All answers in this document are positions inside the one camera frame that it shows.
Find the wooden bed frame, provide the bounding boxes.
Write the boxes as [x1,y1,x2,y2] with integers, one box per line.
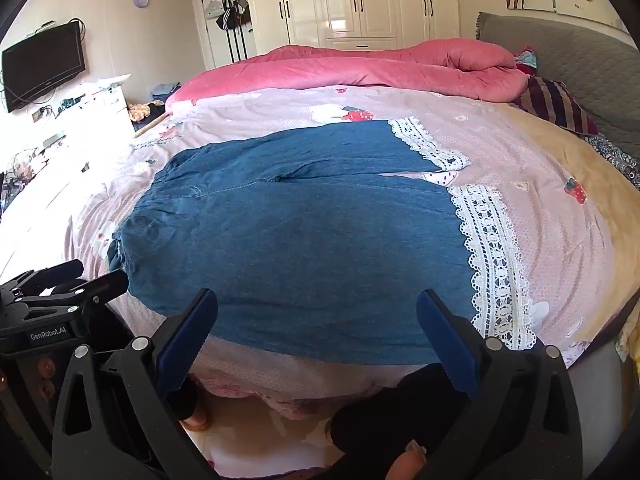
[134,112,169,137]

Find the white wardrobe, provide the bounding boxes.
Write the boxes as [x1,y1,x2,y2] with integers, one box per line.
[167,0,462,59]

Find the person's right hand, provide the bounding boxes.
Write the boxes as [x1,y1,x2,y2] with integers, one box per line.
[384,439,427,480]

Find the pink comforter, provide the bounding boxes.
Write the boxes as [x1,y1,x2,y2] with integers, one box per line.
[165,39,532,107]

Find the folded blue clothes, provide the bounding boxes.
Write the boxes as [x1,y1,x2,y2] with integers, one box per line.
[150,83,182,105]

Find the white door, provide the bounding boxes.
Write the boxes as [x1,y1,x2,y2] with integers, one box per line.
[192,0,259,74]

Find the blue denim pants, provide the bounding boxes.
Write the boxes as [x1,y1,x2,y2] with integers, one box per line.
[107,119,537,367]

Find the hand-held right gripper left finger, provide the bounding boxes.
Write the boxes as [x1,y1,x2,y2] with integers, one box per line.
[51,287,219,480]

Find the dark patterned cloth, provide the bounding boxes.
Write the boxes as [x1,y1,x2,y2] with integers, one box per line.
[589,134,640,187]

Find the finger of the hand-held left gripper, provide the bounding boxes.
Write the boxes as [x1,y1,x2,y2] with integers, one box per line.
[0,259,85,302]
[19,268,130,315]

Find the pink strawberry printed quilt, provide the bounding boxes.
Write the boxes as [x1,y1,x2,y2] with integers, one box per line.
[65,83,633,421]

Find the black striped hanging bag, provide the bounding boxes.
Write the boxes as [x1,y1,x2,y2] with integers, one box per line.
[216,0,242,32]

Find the teal and red cloth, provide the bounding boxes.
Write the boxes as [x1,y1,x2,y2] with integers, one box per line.
[514,47,539,77]

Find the white dresser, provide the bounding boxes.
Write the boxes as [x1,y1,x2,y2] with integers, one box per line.
[30,73,137,171]

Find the striped pillow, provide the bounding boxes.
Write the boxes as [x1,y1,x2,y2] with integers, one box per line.
[510,76,599,137]

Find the pale yellow cloth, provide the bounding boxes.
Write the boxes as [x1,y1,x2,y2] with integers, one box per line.
[614,304,640,362]

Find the black television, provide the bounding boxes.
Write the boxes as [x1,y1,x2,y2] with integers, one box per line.
[1,21,86,114]

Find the grey bed headboard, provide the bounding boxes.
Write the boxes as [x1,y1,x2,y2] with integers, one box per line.
[475,11,640,150]

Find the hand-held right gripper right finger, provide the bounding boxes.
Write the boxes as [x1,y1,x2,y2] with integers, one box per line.
[416,288,584,480]

